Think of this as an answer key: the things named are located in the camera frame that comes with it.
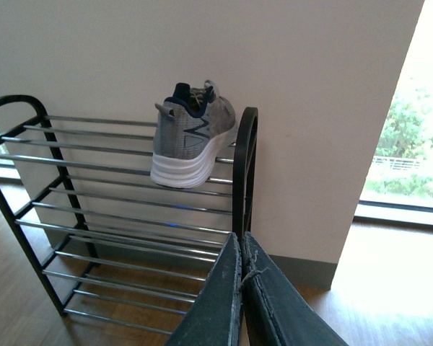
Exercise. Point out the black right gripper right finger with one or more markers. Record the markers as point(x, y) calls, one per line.
point(275, 312)

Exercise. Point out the black metal shoe rack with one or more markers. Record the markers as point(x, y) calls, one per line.
point(105, 241)

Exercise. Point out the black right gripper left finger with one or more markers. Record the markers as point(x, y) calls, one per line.
point(215, 316)

